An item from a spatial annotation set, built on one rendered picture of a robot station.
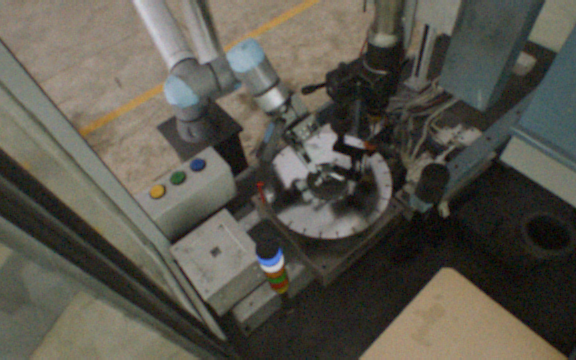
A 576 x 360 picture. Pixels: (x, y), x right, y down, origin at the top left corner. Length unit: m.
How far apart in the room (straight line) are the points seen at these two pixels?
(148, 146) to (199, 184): 1.49
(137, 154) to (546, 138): 2.29
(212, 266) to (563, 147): 0.76
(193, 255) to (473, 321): 0.73
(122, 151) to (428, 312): 2.10
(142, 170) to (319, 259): 1.68
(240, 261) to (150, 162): 1.61
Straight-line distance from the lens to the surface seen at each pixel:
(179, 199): 1.13
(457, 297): 1.13
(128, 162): 2.58
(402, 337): 1.07
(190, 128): 1.42
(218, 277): 0.98
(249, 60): 0.84
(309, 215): 0.96
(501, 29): 0.74
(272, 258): 0.69
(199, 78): 0.92
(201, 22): 1.25
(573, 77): 0.61
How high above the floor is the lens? 1.79
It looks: 55 degrees down
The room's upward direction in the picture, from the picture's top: 11 degrees counter-clockwise
